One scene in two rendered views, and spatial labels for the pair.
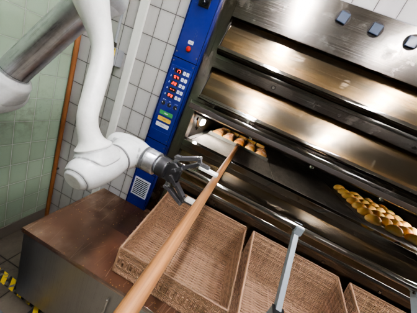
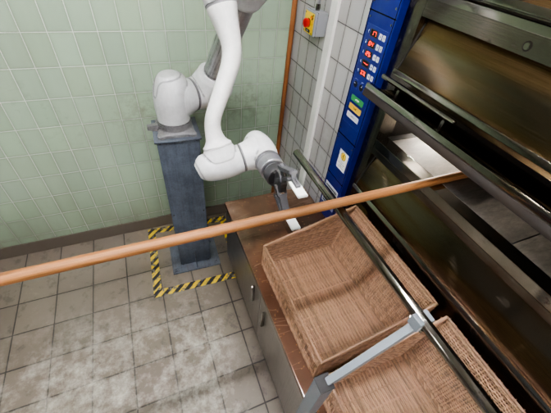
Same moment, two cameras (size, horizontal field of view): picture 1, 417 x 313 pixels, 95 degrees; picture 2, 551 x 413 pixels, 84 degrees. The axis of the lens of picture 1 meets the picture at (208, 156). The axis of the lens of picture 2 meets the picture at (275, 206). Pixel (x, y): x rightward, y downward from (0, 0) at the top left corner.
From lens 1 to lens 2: 0.66 m
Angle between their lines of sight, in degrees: 53
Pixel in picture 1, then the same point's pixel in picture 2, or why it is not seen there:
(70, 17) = not seen: hidden behind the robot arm
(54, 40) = not seen: hidden behind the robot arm
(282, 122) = (535, 125)
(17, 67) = (211, 69)
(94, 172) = (207, 167)
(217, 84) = (427, 48)
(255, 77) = (492, 27)
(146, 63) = (346, 24)
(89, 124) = (209, 127)
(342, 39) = not seen: outside the picture
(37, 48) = (218, 51)
